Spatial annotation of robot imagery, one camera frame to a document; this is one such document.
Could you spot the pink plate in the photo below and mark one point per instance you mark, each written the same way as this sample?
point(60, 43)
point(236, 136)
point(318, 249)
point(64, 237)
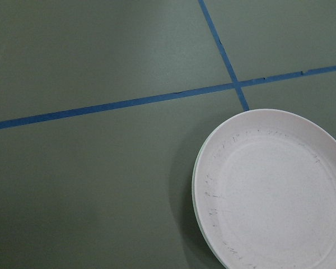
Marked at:
point(264, 192)

